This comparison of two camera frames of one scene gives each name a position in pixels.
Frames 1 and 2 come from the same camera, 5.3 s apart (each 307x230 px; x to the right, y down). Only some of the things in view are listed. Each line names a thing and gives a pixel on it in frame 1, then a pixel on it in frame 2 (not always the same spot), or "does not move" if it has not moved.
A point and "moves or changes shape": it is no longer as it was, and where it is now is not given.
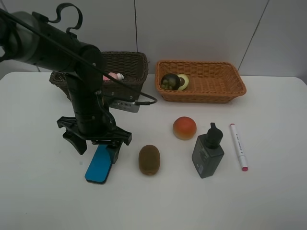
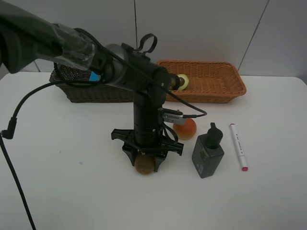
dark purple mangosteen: [170, 82] does not move
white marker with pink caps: [241, 156] does not move
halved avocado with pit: [184, 82] does not move
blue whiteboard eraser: [100, 166] moves or changes shape
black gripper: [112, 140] -> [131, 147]
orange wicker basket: [209, 82] does not move
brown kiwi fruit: [149, 160] moves or changes shape
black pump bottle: [207, 154] does not move
